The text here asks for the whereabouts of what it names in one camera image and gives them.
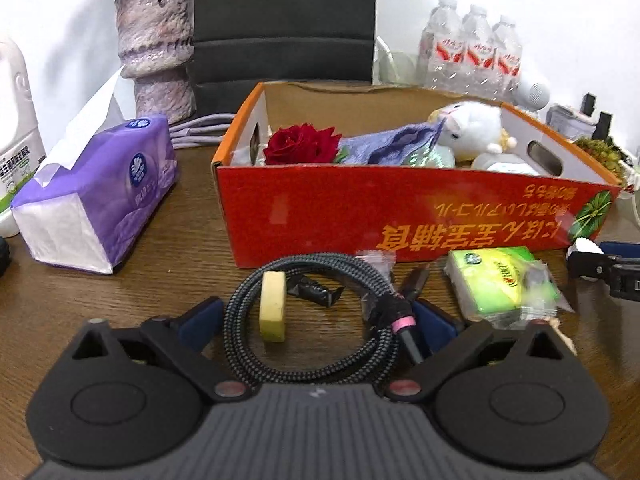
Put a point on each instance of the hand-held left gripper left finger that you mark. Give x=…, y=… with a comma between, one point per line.
x=202, y=320

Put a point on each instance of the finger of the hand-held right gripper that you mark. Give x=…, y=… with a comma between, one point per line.
x=587, y=265
x=620, y=249

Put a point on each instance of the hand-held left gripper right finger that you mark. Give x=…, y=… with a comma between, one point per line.
x=442, y=327

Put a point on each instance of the green tissue packet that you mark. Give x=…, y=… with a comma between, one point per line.
x=480, y=280

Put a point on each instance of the yellow sponge piece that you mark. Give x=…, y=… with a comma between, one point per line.
x=273, y=305

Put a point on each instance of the clear candy wrapper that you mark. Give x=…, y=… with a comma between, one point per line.
x=375, y=260

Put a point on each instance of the black plastic clip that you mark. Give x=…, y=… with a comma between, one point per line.
x=315, y=291

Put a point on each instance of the white plastic bottle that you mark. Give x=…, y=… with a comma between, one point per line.
x=500, y=164

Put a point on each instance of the red cardboard box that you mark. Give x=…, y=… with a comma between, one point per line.
x=350, y=210

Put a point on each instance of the white plush sheep toy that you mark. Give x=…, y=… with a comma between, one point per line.
x=470, y=125

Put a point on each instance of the purple knit pouch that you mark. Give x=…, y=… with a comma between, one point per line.
x=385, y=142

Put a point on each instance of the red rose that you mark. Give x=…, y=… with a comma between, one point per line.
x=300, y=145

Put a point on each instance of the plate of green vegetables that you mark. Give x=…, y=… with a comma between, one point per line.
x=605, y=157

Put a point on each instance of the small black bottle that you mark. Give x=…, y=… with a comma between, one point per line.
x=589, y=104
x=603, y=125

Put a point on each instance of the small printed tin box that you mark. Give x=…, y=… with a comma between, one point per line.
x=567, y=120

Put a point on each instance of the purple tissue pack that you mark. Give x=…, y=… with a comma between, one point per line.
x=125, y=180

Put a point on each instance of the white round robot speaker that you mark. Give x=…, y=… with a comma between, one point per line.
x=534, y=91

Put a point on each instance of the clear water bottle red label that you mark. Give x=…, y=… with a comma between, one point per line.
x=507, y=60
x=440, y=50
x=476, y=55

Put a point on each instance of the clear glass cup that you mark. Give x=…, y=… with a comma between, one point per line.
x=397, y=65

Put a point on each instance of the white plastic milk jug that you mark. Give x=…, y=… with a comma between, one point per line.
x=15, y=125

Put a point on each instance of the purple stone vase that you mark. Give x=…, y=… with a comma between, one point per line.
x=155, y=50

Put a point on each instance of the black paper bag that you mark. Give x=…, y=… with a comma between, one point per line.
x=280, y=20

